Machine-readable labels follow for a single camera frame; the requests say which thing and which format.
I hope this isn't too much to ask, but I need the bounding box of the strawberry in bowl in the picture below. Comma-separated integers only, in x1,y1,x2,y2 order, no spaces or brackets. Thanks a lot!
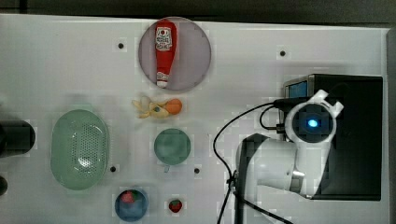
120,190,136,203

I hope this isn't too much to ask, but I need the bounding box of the red toy strawberry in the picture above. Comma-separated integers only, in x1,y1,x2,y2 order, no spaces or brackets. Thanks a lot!
168,199,183,214

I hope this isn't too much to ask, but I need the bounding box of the orange toy fruit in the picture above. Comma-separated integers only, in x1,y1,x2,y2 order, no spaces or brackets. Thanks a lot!
165,99,183,115

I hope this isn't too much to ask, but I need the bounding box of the blue bowl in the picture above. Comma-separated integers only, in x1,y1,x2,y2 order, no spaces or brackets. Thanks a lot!
114,188,149,222

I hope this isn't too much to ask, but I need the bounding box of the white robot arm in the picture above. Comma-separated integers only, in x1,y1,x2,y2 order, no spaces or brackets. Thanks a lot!
235,90,344,198

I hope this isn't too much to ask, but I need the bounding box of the green mug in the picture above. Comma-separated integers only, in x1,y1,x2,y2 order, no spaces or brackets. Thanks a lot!
154,128,191,173

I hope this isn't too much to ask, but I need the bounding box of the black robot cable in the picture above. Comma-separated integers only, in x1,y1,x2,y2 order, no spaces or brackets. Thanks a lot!
212,102,293,224

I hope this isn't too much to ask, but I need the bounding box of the green perforated colander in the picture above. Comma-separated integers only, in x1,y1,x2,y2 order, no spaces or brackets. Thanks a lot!
50,109,109,190

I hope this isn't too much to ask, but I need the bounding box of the large black cylinder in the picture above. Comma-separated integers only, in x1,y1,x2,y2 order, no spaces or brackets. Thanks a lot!
0,120,35,158

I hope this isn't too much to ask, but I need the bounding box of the red ketchup bottle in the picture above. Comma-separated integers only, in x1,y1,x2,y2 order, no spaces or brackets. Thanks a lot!
154,19,177,88

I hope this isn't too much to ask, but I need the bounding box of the peeled toy banana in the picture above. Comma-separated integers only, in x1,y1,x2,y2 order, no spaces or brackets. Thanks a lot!
132,97,170,119

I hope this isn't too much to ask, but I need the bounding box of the black toaster oven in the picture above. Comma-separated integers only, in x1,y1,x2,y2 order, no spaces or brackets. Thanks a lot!
282,74,384,202

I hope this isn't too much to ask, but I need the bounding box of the lilac round plate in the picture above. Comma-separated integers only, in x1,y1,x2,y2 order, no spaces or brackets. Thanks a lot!
138,17,211,91

